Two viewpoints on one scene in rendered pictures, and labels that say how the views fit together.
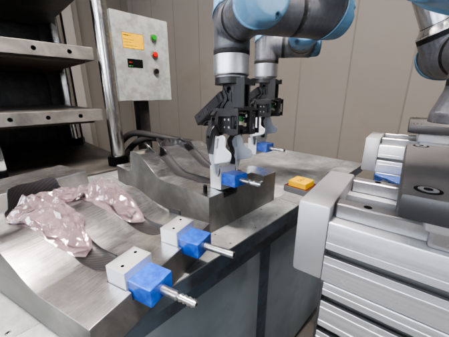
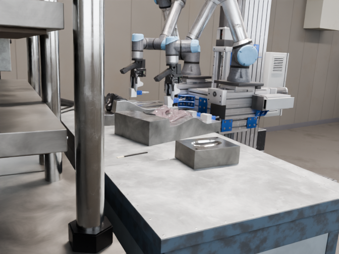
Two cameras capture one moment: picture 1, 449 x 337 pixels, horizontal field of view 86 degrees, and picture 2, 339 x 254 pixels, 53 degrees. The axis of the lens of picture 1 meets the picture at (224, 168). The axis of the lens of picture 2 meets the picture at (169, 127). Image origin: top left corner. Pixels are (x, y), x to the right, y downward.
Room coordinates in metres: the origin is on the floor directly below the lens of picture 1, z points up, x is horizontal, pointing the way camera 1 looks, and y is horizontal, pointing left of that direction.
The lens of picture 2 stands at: (-0.09, 1.90, 1.21)
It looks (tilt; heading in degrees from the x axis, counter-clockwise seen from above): 13 degrees down; 288
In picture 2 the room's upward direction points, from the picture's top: 3 degrees clockwise
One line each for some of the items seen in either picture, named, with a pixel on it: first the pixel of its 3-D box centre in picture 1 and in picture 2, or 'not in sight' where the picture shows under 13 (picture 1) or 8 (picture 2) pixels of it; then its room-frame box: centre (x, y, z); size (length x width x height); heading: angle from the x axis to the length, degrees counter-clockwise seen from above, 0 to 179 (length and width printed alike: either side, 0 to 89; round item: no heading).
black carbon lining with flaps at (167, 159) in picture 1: (187, 156); (133, 100); (0.73, 0.12, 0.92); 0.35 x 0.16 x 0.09; 45
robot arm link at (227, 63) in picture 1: (232, 68); (171, 60); (0.55, -0.02, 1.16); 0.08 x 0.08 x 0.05
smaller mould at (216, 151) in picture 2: not in sight; (206, 151); (0.16, 0.67, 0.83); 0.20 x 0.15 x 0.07; 45
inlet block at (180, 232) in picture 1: (200, 244); (196, 115); (0.36, 0.04, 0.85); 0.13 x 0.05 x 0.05; 62
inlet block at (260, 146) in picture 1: (267, 147); (139, 92); (0.80, -0.15, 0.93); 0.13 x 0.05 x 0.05; 45
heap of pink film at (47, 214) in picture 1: (71, 202); (170, 113); (0.44, 0.31, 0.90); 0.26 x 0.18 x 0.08; 62
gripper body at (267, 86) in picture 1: (266, 98); (137, 67); (0.81, -0.14, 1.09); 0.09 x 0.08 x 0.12; 45
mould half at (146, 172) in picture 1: (187, 170); (129, 108); (0.75, 0.12, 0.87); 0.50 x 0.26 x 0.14; 45
